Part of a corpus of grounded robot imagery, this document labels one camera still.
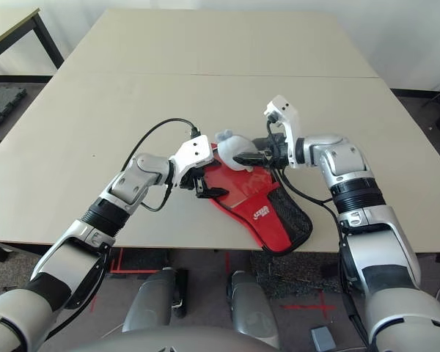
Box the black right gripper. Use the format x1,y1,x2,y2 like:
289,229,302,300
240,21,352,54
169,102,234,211
233,133,289,170

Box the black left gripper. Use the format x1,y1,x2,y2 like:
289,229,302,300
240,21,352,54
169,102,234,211
178,166,228,199

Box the red black paddle case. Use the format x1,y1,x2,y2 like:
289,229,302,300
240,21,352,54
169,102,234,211
196,141,314,256

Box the grey robot right leg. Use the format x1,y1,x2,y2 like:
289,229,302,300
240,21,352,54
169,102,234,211
230,270,279,349

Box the grey robot leg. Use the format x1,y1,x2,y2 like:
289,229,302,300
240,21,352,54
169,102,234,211
122,267,188,333
230,270,279,349

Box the grey robot left leg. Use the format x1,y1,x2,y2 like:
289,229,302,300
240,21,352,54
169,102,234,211
122,267,188,333

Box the grey robot torso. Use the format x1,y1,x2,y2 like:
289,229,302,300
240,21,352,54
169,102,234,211
91,328,279,352

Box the small grey box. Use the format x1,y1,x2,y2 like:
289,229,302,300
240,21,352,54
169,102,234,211
310,326,339,351

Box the black foam floor mat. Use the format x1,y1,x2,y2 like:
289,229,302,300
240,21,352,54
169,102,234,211
0,84,26,133

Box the black framed side table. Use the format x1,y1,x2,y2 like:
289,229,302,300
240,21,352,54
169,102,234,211
0,7,65,84

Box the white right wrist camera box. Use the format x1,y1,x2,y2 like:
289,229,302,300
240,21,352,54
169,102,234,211
263,95,302,169

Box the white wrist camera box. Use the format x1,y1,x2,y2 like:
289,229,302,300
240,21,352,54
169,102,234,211
263,95,302,169
168,134,216,190

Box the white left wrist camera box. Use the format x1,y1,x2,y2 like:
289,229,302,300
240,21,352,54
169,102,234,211
168,134,216,190

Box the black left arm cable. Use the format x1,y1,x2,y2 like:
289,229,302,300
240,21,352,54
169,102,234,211
45,117,201,333

